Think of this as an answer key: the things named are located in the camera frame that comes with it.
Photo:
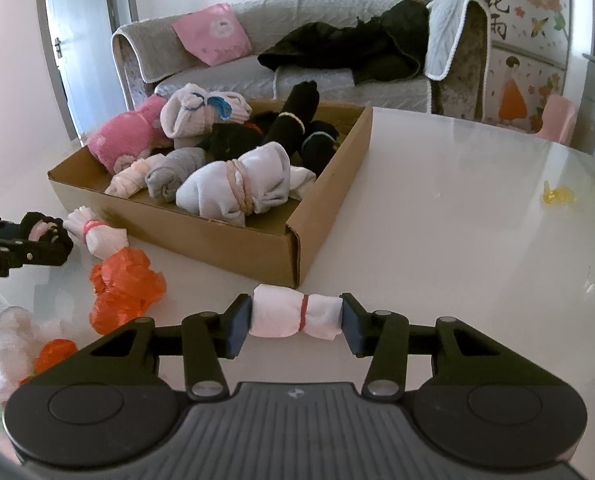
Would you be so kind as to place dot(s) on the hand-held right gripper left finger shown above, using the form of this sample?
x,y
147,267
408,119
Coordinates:
x,y
238,330

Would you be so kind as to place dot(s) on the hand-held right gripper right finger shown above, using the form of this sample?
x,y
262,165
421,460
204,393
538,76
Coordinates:
x,y
352,330

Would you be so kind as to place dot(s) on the black sock bundle pink band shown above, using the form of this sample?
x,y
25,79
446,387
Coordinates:
x,y
52,225

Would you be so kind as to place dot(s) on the white sock bundle red band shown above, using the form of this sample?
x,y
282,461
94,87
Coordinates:
x,y
277,315

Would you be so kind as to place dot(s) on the white sock bundle pink band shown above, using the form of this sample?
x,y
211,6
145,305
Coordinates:
x,y
105,240

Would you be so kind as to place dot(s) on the orange plastic bag bundle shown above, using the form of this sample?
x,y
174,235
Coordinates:
x,y
122,285
52,352

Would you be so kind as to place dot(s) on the cardboard box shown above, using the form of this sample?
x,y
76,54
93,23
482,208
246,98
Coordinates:
x,y
202,240

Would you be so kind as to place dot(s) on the white sock roll peach print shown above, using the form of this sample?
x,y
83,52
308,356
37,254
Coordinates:
x,y
127,180

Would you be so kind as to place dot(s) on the white sock bundle tan band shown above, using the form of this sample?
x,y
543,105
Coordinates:
x,y
212,195

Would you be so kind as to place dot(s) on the grey sock bundle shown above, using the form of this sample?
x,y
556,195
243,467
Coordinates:
x,y
170,175

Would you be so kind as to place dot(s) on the white embroidered sock bundle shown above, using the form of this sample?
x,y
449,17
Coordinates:
x,y
187,115

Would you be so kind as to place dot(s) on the black sock bundle white band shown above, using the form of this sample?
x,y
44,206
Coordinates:
x,y
297,105

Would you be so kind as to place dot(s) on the white glossy desktop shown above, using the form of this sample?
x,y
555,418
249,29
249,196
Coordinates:
x,y
452,235

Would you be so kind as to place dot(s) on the clear plastic bag bundle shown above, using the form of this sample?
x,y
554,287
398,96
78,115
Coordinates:
x,y
7,360

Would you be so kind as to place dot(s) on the pink fluffy sock bundle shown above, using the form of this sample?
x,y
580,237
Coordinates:
x,y
122,135

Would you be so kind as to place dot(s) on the black sock bundle blue band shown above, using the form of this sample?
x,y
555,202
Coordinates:
x,y
320,152

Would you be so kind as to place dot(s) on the pale blue door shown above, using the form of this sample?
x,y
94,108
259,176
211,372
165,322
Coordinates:
x,y
87,60

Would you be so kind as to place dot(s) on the small yellow clip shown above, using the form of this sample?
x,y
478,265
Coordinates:
x,y
557,196

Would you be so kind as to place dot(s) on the black clothing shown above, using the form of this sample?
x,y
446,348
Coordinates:
x,y
367,50

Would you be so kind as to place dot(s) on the pink cushion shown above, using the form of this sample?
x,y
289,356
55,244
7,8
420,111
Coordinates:
x,y
212,32

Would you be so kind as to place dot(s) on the pink plastic chair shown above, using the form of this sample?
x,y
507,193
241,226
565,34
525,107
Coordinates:
x,y
557,115

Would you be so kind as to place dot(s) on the white quilted sofa cover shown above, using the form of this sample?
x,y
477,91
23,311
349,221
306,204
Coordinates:
x,y
445,35

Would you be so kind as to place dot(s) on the flower decorated refrigerator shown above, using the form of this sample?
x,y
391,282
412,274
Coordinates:
x,y
527,75

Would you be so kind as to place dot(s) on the grey sofa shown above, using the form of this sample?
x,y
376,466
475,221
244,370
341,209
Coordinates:
x,y
287,15

